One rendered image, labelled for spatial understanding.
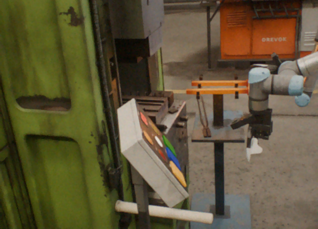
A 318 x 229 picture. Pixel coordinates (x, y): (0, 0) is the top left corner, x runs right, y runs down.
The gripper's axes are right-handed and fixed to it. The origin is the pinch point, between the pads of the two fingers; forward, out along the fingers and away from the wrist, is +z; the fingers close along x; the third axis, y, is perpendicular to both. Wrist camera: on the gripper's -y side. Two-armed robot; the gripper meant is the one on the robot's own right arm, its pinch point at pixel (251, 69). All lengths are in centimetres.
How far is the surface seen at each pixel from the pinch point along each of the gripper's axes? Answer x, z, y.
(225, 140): -19.8, 14.0, 35.0
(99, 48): -74, 60, -35
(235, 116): 10.9, 9.0, 34.6
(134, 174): -101, 44, 6
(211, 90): -13.5, 21.7, 7.5
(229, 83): -1.4, 12.0, 8.0
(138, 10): -57, 47, -46
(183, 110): -25.8, 36.0, 14.3
